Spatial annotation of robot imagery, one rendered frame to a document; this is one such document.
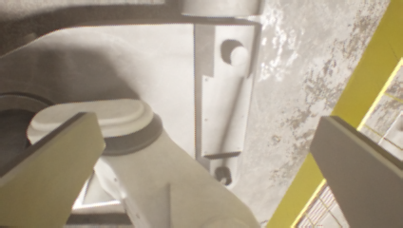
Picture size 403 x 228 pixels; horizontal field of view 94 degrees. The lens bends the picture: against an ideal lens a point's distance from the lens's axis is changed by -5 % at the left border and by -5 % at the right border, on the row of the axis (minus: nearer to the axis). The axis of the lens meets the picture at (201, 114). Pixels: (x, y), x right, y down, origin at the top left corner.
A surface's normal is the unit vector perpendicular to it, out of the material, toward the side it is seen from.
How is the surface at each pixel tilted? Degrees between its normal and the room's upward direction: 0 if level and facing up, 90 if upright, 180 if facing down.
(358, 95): 90
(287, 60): 0
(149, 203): 90
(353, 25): 0
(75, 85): 0
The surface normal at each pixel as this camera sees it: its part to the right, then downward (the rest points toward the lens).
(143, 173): 0.00, -0.86
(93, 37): 0.18, 0.51
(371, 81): -0.97, -0.07
